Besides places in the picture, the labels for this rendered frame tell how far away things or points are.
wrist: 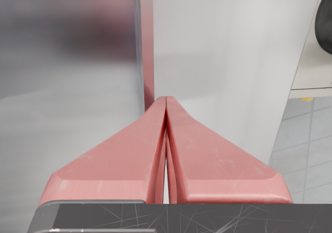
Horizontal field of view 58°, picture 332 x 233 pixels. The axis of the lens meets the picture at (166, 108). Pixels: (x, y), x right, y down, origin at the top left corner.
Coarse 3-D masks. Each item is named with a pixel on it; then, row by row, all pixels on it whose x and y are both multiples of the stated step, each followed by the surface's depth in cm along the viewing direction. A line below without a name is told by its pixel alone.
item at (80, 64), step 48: (0, 0) 12; (48, 0) 12; (96, 0) 12; (144, 0) 9; (0, 48) 13; (48, 48) 13; (96, 48) 14; (144, 48) 10; (0, 96) 14; (48, 96) 14; (96, 96) 15; (144, 96) 12; (0, 144) 16; (48, 144) 16; (96, 144) 17; (0, 192) 18
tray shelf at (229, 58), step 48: (192, 0) 13; (240, 0) 14; (288, 0) 14; (192, 48) 15; (240, 48) 15; (288, 48) 16; (192, 96) 16; (240, 96) 17; (288, 96) 17; (240, 144) 19
